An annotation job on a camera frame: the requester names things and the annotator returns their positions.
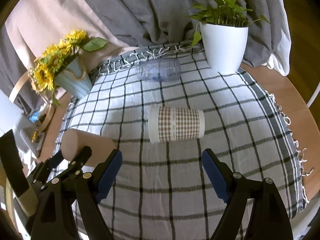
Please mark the blue ribbed flower pot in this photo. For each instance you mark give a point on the blue ribbed flower pot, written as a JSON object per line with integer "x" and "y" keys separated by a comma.
{"x": 75, "y": 79}

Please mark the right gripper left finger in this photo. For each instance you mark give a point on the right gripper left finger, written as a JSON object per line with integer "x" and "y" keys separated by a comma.
{"x": 88, "y": 189}

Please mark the beige pink curtain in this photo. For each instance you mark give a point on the beige pink curtain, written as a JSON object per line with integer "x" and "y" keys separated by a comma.
{"x": 33, "y": 25}

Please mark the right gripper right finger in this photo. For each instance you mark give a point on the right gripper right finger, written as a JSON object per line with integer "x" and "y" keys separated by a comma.
{"x": 268, "y": 219}

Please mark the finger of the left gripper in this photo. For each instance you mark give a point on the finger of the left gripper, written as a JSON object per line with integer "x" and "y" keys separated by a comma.
{"x": 49, "y": 165}
{"x": 75, "y": 165}

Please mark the black white checked tablecloth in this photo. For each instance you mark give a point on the black white checked tablecloth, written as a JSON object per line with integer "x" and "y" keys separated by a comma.
{"x": 162, "y": 190}

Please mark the clear plastic cup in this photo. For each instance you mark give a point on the clear plastic cup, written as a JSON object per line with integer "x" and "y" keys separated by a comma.
{"x": 159, "y": 70}

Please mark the grey curtain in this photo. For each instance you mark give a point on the grey curtain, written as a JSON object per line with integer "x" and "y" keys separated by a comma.
{"x": 141, "y": 23}

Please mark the white plant pot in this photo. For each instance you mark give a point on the white plant pot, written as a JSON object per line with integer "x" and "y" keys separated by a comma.
{"x": 224, "y": 46}

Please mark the green leafy plant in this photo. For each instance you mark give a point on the green leafy plant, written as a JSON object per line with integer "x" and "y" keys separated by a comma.
{"x": 227, "y": 13}

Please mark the plaid paper cup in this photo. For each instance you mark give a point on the plaid paper cup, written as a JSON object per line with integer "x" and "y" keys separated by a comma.
{"x": 166, "y": 124}

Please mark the pink plastic cup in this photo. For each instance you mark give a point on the pink plastic cup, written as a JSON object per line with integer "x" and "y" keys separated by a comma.
{"x": 73, "y": 140}

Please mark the yellow sunflower bouquet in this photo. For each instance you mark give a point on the yellow sunflower bouquet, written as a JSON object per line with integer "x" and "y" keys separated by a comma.
{"x": 57, "y": 57}

